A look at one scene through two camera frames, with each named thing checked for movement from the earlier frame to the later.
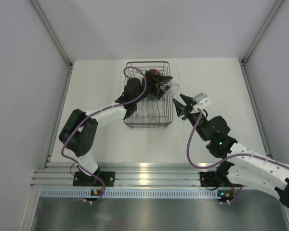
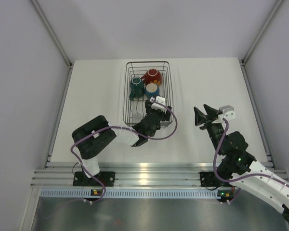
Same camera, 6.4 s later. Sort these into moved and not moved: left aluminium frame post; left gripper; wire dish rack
Moved: left gripper
Not moved: wire dish rack; left aluminium frame post
